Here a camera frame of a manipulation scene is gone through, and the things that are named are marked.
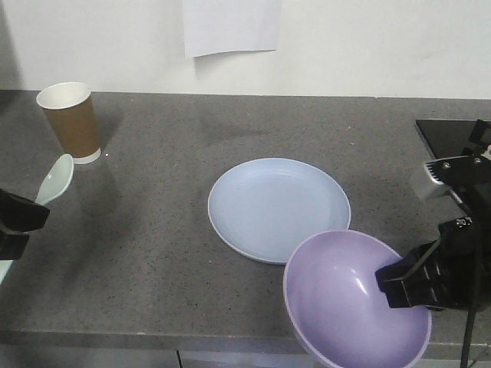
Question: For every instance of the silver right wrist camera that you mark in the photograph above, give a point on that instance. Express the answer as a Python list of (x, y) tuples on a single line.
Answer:
[(438, 177)]

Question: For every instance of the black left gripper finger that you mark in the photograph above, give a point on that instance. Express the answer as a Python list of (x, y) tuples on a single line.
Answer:
[(21, 214), (12, 245)]

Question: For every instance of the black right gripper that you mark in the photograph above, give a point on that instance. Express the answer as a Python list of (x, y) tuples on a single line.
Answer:
[(452, 272)]

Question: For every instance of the white paper sheet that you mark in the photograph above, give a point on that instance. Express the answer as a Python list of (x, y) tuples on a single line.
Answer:
[(215, 27)]

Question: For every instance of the pale green ceramic spoon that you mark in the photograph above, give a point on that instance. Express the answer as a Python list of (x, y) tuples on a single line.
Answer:
[(55, 183)]

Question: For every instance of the light blue plate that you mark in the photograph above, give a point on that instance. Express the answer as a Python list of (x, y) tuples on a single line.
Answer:
[(265, 208)]

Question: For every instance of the black induction cooktop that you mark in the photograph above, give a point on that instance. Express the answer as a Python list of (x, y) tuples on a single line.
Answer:
[(447, 138)]

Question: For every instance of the brown paper cup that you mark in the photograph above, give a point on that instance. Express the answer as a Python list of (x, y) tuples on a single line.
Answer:
[(69, 110)]

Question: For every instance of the purple plastic bowl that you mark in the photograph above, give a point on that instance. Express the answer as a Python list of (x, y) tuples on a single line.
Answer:
[(339, 315)]

